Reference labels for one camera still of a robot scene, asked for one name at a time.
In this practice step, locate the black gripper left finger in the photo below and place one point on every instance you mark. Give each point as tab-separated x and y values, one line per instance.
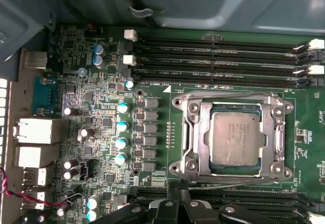
165	213

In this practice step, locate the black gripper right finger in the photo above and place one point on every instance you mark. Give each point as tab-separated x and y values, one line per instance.
195	213

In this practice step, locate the metal socket cover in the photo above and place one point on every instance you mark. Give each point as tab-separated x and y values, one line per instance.
201	142

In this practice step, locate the silver CPU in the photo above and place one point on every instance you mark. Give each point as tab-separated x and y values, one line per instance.
234	137

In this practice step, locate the CPU socket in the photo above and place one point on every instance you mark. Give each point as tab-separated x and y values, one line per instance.
177	102

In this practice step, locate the green motherboard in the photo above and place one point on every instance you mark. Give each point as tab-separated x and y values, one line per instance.
106	102

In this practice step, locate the black open PC case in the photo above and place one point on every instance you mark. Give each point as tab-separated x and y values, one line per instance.
228	0

